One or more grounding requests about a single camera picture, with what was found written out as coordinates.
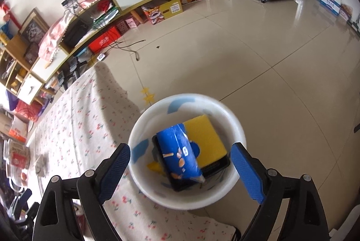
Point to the wooden cubby shelf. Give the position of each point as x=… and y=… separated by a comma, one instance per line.
x=14, y=44

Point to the red gift box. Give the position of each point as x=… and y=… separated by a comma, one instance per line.
x=104, y=40

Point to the framed picture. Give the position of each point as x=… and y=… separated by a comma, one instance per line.
x=33, y=28

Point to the pink dotted box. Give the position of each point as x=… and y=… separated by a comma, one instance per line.
x=130, y=22

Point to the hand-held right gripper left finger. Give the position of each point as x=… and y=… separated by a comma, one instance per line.
x=115, y=170

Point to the red label packet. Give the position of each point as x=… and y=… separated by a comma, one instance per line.
x=18, y=159

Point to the black electronic device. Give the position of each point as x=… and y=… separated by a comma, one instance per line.
x=76, y=33

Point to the small white device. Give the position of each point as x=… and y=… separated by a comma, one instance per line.
x=101, y=57

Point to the white plastic basin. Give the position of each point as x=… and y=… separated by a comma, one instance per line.
x=152, y=123

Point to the floral tablecloth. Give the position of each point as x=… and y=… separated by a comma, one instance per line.
x=84, y=123

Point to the red paper wall decoration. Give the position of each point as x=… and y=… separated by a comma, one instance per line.
x=6, y=9

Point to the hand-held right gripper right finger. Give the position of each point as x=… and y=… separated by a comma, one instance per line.
x=247, y=173

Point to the yellow cardboard box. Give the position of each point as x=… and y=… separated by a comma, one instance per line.
x=171, y=9

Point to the black plastic tray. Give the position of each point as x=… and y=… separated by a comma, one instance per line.
x=216, y=168

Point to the yellow sponge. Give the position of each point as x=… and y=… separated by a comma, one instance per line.
x=205, y=134

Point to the blue snack packet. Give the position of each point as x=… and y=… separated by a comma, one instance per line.
x=177, y=151

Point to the red basket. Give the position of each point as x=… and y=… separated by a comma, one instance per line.
x=26, y=110

